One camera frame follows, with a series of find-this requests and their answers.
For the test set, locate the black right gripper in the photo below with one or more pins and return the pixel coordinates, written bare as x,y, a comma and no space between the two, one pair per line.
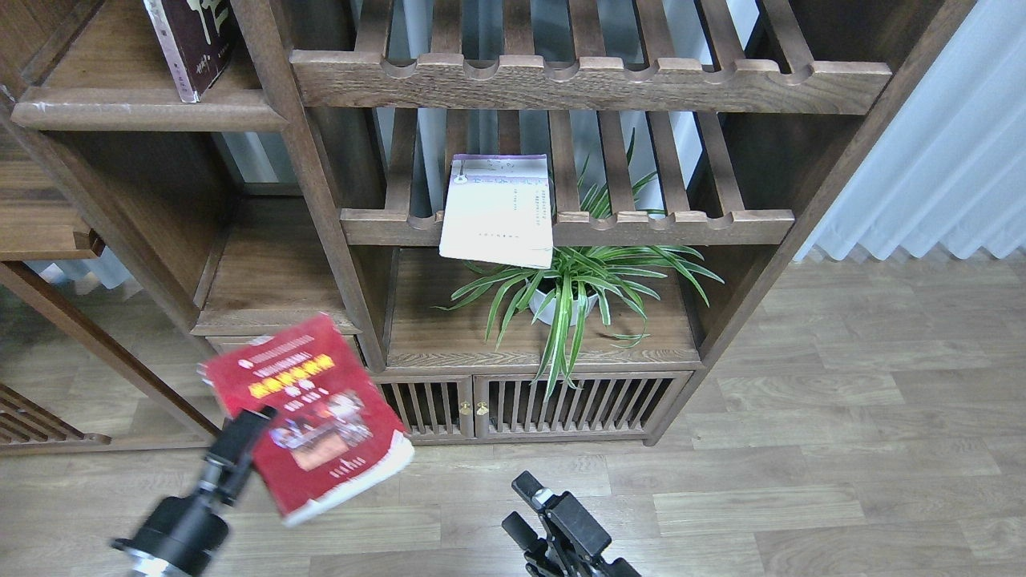
573,536

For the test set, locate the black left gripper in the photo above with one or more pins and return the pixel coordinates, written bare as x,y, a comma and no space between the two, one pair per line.
182,535

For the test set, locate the red paperback book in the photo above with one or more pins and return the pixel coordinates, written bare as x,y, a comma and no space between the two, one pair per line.
333,435

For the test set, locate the white purple book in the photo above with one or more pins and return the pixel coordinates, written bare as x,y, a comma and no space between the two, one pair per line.
498,210

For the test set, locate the maroon book white characters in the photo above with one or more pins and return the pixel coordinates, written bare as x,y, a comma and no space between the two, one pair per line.
197,38

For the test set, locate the green spider plant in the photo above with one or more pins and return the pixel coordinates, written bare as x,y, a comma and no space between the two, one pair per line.
593,275

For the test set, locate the white plant pot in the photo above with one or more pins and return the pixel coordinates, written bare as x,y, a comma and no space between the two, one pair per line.
544,306

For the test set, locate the dark wooden bookshelf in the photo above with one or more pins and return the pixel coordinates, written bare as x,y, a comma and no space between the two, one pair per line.
289,188

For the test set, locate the white pleated curtain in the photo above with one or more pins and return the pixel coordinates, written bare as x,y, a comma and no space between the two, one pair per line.
948,175

